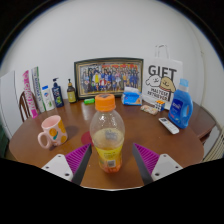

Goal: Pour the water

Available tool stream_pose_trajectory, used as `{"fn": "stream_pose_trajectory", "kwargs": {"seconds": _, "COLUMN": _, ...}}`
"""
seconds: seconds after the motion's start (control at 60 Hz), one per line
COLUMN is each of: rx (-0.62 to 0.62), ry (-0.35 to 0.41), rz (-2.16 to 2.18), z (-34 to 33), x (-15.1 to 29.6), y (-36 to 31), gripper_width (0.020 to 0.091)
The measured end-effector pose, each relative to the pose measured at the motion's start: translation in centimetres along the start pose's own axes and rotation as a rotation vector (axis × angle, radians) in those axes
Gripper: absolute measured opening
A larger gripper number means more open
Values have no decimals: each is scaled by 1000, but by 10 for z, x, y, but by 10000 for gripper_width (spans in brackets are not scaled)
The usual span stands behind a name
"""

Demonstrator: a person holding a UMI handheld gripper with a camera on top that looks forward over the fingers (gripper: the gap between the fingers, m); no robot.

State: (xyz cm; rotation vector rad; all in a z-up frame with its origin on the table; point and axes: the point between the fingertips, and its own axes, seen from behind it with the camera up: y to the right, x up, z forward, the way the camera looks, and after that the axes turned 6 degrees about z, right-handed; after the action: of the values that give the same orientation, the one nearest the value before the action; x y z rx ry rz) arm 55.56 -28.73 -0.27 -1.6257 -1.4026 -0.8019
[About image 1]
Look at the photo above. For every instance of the white blue-capped lotion bottle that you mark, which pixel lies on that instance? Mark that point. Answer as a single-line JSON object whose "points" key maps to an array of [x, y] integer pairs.
{"points": [[48, 100]]}

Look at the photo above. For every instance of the white radiator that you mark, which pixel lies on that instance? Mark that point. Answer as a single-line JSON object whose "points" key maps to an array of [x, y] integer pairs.
{"points": [[216, 146]]}

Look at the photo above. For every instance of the blue tissue pack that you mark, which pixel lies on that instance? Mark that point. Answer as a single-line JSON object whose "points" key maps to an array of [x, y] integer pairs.
{"points": [[131, 97]]}

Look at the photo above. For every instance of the wooden chair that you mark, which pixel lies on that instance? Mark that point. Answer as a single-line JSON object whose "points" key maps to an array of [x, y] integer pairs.
{"points": [[24, 106]]}

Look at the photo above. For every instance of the white remote control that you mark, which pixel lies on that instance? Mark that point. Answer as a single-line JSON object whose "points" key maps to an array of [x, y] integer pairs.
{"points": [[168, 125]]}

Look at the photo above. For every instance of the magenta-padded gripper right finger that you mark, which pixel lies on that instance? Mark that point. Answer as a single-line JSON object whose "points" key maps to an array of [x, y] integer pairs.
{"points": [[163, 165]]}

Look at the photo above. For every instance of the small green box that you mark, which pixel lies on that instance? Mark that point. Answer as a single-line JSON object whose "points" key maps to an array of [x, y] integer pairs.
{"points": [[89, 101]]}

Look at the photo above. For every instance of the small beige snack packet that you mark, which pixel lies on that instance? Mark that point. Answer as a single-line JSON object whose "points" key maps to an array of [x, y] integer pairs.
{"points": [[149, 109]]}

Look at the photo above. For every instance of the flat round red coaster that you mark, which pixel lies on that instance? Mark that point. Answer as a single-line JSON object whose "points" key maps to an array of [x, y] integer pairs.
{"points": [[86, 137]]}

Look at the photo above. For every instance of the puzzle cube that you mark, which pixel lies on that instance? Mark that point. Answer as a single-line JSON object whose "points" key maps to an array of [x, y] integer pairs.
{"points": [[160, 105]]}

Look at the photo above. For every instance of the blue detergent bottle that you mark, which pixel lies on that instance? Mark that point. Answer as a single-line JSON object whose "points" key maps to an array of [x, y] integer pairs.
{"points": [[180, 110]]}

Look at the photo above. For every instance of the framed group photo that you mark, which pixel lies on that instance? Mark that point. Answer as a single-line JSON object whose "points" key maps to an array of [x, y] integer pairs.
{"points": [[108, 77]]}

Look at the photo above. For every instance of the brown yellow-labelled pump bottle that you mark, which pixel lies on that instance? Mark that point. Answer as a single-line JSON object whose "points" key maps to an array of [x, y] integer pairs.
{"points": [[71, 94]]}

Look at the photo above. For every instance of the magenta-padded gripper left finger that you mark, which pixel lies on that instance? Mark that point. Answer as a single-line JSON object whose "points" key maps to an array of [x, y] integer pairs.
{"points": [[59, 164]]}

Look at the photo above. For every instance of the long pink wrap box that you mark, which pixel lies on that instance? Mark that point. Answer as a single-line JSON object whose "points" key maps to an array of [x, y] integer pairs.
{"points": [[30, 96]]}

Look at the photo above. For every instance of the orange-capped juice bottle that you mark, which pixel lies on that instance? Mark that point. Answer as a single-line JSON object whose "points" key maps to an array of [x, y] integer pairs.
{"points": [[107, 146]]}

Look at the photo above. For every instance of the pink mug with orange dots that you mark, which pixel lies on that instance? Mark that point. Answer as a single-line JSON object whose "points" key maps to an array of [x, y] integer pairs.
{"points": [[55, 131]]}

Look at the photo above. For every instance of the white paper gift bag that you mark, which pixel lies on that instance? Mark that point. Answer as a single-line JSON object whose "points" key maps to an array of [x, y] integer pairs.
{"points": [[162, 81]]}

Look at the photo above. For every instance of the long green-white wrap box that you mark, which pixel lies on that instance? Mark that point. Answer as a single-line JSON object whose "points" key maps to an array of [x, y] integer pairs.
{"points": [[39, 90]]}

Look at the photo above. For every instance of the dark blue pump bottle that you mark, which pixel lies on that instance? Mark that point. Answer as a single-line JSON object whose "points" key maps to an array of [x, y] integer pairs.
{"points": [[58, 95]]}

